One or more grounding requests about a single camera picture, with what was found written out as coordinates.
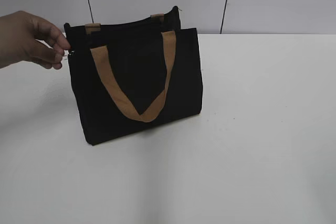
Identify tan rear bag handle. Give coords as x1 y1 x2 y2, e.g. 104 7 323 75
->
85 13 164 35

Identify silver zipper pull with ring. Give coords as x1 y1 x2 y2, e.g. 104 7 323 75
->
64 50 74 58

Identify tan bag handle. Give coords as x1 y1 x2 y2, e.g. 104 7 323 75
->
85 13 164 35
90 31 176 123

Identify tan front bag handle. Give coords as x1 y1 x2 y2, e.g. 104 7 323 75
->
90 31 176 123

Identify black canvas tote bag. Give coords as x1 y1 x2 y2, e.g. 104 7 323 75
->
64 6 203 145

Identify bare human hand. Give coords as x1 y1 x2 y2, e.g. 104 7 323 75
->
1 11 70 70

